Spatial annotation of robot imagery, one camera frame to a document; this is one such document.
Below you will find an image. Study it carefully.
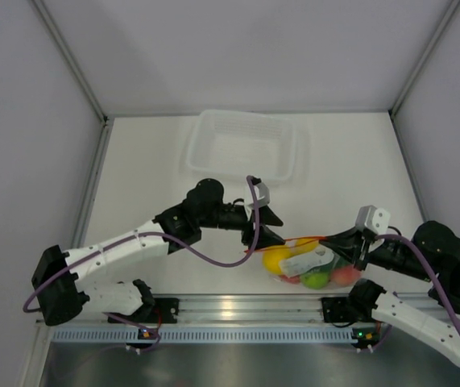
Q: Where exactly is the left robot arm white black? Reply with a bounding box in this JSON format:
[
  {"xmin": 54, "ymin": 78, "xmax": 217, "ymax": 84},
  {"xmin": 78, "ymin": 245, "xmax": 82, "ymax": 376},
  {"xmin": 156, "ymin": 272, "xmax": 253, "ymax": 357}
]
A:
[{"xmin": 23, "ymin": 176, "xmax": 285, "ymax": 327}]

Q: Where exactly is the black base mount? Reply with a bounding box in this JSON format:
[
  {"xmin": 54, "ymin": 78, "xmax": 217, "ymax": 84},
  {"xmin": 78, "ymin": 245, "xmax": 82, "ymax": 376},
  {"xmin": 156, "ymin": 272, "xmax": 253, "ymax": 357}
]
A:
[
  {"xmin": 321, "ymin": 297, "xmax": 358, "ymax": 328},
  {"xmin": 145, "ymin": 298, "xmax": 180, "ymax": 324}
]

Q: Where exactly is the red fake apple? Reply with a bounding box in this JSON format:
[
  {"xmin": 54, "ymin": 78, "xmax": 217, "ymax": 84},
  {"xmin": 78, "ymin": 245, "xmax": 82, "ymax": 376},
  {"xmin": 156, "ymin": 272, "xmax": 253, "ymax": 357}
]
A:
[{"xmin": 278, "ymin": 275, "xmax": 300, "ymax": 285}]

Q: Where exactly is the pink fake peach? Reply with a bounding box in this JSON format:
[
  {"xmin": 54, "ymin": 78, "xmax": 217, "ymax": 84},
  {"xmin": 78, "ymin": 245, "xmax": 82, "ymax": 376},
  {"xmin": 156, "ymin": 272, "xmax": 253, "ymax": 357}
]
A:
[{"xmin": 330, "ymin": 265, "xmax": 361, "ymax": 287}]

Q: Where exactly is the clear zip top bag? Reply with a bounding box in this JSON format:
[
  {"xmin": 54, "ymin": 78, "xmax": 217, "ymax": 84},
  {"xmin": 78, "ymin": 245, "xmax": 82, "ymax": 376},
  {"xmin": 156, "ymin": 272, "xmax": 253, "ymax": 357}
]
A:
[{"xmin": 244, "ymin": 236, "xmax": 358, "ymax": 293}]

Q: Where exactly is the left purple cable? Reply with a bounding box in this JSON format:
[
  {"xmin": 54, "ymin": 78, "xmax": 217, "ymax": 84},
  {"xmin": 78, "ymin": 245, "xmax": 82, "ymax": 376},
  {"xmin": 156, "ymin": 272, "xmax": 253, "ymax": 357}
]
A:
[{"xmin": 22, "ymin": 175, "xmax": 261, "ymax": 314}]

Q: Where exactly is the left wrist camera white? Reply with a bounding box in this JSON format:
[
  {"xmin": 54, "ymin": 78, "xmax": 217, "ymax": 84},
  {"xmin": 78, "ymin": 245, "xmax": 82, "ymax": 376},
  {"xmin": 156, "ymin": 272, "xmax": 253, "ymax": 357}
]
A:
[{"xmin": 243, "ymin": 175, "xmax": 271, "ymax": 212}]

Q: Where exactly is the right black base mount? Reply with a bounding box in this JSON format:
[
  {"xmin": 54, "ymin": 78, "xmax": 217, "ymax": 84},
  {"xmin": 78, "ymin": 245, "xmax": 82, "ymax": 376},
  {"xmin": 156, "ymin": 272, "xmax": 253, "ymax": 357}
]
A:
[{"xmin": 321, "ymin": 297, "xmax": 358, "ymax": 328}]

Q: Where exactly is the aluminium rail frame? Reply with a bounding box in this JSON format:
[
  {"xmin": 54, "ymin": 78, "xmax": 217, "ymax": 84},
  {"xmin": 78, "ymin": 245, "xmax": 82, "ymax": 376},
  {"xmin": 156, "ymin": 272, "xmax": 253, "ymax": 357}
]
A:
[{"xmin": 35, "ymin": 293, "xmax": 375, "ymax": 326}]

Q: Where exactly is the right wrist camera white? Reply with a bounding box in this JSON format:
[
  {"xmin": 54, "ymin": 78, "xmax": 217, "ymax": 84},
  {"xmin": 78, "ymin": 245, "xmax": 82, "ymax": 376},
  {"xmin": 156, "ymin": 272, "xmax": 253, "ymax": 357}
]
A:
[{"xmin": 355, "ymin": 206, "xmax": 391, "ymax": 241}]

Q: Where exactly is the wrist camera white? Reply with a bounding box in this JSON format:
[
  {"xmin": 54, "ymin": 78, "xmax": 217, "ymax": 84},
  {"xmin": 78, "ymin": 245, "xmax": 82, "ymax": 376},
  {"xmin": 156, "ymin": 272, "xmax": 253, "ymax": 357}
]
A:
[
  {"xmin": 243, "ymin": 175, "xmax": 271, "ymax": 212},
  {"xmin": 355, "ymin": 206, "xmax": 391, "ymax": 241}
]

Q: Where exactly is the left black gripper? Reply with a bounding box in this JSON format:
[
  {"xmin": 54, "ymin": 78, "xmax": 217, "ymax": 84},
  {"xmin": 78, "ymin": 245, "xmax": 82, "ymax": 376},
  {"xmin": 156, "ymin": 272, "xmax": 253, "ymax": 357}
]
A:
[{"xmin": 199, "ymin": 204, "xmax": 285, "ymax": 250}]

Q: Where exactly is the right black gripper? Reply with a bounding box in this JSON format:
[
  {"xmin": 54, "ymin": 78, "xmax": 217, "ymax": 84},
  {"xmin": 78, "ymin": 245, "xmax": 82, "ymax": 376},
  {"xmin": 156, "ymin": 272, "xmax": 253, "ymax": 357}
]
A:
[{"xmin": 318, "ymin": 225, "xmax": 436, "ymax": 281}]

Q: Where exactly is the white slotted cable duct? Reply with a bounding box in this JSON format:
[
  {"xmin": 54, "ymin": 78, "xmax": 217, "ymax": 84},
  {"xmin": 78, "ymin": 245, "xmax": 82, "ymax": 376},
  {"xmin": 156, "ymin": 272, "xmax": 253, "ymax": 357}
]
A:
[{"xmin": 52, "ymin": 327, "xmax": 359, "ymax": 344}]

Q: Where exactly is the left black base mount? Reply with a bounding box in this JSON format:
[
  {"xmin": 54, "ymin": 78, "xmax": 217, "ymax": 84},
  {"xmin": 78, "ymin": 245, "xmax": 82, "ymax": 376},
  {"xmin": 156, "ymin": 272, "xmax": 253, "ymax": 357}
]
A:
[{"xmin": 145, "ymin": 298, "xmax": 180, "ymax": 324}]

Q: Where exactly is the light green fake vegetable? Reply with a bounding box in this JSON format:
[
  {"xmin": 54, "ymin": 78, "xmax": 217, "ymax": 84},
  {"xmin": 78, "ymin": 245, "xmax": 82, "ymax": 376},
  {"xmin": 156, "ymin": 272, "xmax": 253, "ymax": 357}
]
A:
[{"xmin": 300, "ymin": 272, "xmax": 330, "ymax": 290}]

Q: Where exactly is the green fake cucumber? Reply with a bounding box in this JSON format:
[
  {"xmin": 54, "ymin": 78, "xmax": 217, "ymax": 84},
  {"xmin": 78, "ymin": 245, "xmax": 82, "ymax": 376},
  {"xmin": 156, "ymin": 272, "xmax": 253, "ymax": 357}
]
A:
[{"xmin": 333, "ymin": 256, "xmax": 352, "ymax": 270}]

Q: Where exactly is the yellow fake lemon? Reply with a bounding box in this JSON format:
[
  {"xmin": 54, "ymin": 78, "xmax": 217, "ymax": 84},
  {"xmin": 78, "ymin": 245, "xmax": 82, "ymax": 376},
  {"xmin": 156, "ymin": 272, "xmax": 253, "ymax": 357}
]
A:
[{"xmin": 262, "ymin": 238, "xmax": 319, "ymax": 276}]

